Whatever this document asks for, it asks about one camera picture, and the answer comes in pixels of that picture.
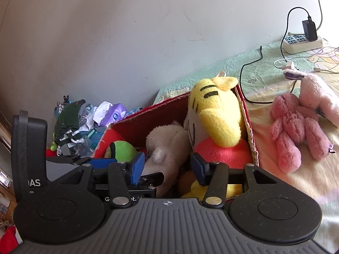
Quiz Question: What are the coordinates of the grey power strip cord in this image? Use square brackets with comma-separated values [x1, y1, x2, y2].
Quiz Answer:
[310, 0, 324, 31]

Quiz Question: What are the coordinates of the pink-white plush rabbit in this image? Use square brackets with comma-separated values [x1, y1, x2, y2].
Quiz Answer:
[283, 69, 338, 127]

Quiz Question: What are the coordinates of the black power adapter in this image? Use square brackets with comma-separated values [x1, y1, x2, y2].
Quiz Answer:
[302, 19, 318, 42]

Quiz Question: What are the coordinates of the black charger cable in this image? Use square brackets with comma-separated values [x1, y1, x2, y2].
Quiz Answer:
[239, 7, 310, 105]

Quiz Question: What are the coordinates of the pink plush teddy bear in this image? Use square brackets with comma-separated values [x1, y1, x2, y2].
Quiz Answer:
[270, 93, 333, 174]

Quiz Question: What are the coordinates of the white fluffy plush rabbit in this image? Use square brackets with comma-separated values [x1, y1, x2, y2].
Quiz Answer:
[143, 121, 191, 198]

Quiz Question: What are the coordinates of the purple tissue pack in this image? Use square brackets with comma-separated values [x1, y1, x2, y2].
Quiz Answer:
[93, 102, 127, 127]

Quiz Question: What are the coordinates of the green plush toy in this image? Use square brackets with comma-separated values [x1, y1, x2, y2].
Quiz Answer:
[105, 141, 137, 162]

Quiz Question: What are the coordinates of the pastel cartoon bed sheet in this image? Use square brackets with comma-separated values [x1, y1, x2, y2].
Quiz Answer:
[155, 44, 338, 253]

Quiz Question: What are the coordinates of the clear plastic bottle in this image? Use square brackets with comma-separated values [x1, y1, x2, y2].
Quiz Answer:
[74, 136, 94, 157]

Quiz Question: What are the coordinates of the yellow tiger plush toy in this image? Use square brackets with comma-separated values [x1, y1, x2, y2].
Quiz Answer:
[184, 72, 253, 199]

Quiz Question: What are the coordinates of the blue checkered cloth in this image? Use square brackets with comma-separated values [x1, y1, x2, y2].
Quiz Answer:
[125, 107, 144, 117]

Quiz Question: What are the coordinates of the white usb cable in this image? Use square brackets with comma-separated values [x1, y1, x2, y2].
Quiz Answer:
[273, 46, 339, 74]

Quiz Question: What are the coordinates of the green striped garment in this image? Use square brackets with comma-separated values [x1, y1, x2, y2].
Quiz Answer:
[54, 99, 86, 146]

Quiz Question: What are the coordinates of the red cardboard box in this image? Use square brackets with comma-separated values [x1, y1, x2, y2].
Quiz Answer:
[91, 84, 260, 167]

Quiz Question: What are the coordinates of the white usb charger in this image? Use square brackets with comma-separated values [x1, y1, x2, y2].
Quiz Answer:
[281, 61, 296, 70]

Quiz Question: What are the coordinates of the white power strip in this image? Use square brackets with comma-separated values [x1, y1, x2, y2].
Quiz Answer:
[282, 35, 323, 54]

